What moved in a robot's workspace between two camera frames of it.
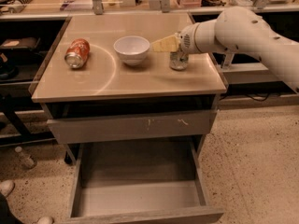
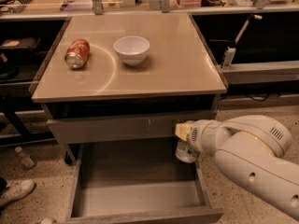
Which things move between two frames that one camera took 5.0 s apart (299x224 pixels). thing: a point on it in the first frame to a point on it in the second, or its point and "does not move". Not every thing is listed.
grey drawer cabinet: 126,79 does not move
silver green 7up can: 178,61 to 184,152
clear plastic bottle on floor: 24,159 does not move
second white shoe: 46,219 does not move
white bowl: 132,49 does not move
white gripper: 186,41 to 199,135
